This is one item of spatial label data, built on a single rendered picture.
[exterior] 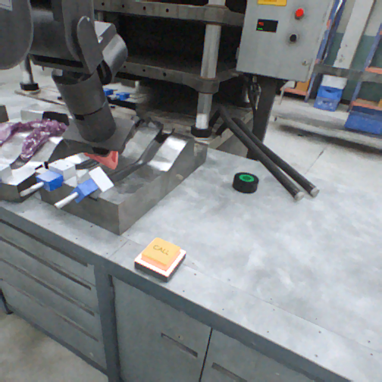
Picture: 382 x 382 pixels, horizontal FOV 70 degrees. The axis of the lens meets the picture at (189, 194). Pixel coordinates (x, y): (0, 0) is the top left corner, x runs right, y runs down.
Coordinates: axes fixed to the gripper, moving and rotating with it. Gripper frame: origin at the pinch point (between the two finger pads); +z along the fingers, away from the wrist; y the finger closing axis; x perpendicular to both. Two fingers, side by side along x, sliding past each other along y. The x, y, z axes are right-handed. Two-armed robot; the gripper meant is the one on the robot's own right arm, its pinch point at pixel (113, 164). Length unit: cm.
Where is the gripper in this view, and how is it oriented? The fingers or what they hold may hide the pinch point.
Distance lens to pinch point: 54.5
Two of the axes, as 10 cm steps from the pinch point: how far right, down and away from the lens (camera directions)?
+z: 0.3, 5.2, 8.5
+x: -2.7, 8.2, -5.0
